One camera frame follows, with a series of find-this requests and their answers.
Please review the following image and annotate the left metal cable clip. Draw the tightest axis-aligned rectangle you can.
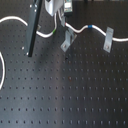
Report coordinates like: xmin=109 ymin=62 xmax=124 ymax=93
xmin=61 ymin=31 xmax=72 ymax=52

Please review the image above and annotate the black camera box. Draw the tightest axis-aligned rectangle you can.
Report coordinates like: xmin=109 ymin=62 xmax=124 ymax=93
xmin=64 ymin=0 xmax=73 ymax=16

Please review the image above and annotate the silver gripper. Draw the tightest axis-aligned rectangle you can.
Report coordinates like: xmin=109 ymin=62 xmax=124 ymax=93
xmin=45 ymin=0 xmax=66 ymax=31

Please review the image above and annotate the white cable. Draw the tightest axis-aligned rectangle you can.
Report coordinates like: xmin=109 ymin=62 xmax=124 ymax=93
xmin=0 ymin=16 xmax=128 ymax=92

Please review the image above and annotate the right metal cable clip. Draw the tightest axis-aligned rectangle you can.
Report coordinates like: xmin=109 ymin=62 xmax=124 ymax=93
xmin=103 ymin=27 xmax=114 ymax=53

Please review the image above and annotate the black metal post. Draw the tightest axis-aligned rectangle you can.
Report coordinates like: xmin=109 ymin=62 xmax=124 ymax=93
xmin=25 ymin=0 xmax=43 ymax=57

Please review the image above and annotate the metal cable clip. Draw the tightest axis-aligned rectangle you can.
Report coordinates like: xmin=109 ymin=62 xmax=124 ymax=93
xmin=61 ymin=31 xmax=72 ymax=52
xmin=103 ymin=27 xmax=114 ymax=53

